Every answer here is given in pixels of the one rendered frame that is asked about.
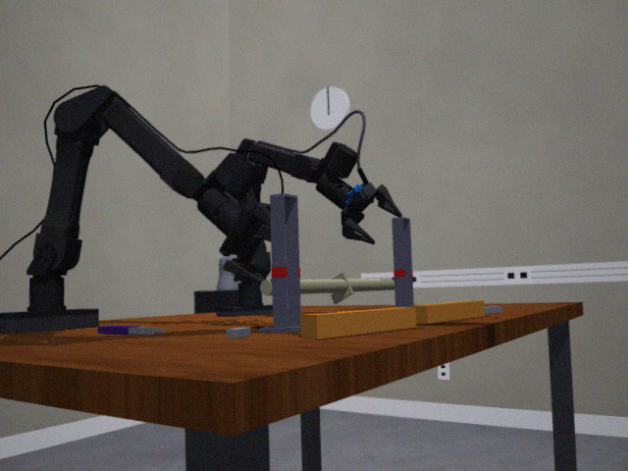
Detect tan wooden block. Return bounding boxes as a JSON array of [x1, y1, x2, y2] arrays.
[[411, 300, 485, 324], [300, 307, 416, 339]]

